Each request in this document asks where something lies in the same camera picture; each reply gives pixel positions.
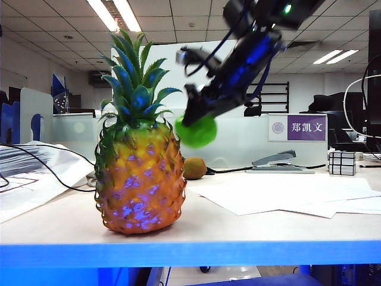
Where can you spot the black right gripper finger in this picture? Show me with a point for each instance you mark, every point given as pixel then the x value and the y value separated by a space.
pixel 198 111

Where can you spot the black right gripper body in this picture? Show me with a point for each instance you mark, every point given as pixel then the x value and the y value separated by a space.
pixel 244 68

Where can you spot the green plastic apple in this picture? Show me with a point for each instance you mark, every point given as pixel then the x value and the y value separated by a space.
pixel 199 134

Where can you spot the brown kiwi fruit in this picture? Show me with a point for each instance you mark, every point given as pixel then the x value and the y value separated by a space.
pixel 195 168

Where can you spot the black metal rack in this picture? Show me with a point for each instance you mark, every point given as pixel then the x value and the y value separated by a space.
pixel 279 98

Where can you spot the frosted glass desk partition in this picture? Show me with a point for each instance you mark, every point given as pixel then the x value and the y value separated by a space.
pixel 238 143

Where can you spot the dark ceiling vent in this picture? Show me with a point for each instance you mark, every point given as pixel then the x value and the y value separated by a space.
pixel 303 45

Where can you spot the white AOC monitor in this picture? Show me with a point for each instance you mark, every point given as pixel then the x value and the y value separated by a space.
pixel 166 50

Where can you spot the long ceiling light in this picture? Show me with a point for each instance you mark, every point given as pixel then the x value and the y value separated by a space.
pixel 327 56
pixel 102 15
pixel 342 56
pixel 128 15

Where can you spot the purple white name plate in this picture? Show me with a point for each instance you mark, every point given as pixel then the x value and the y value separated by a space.
pixel 306 128

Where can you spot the grey stapler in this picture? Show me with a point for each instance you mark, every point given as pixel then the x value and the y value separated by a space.
pixel 274 159

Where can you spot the orange plastic pineapple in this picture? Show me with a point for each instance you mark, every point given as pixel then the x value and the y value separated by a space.
pixel 140 184

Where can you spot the white paper sheet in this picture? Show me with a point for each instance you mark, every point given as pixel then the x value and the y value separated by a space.
pixel 282 190
pixel 342 211

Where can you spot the black monitor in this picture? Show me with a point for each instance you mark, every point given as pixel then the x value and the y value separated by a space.
pixel 374 89

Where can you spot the silver mirror cube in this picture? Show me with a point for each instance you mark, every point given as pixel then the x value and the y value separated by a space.
pixel 342 163

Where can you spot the blue patterned triangular board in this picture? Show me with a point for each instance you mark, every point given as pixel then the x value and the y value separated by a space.
pixel 59 95

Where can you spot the translucent plastic print bag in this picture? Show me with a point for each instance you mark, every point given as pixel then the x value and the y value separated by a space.
pixel 59 167

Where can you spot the translucent white file holder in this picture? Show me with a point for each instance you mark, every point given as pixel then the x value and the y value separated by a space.
pixel 32 101

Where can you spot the blue file holder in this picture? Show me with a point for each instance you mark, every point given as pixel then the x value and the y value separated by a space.
pixel 9 119

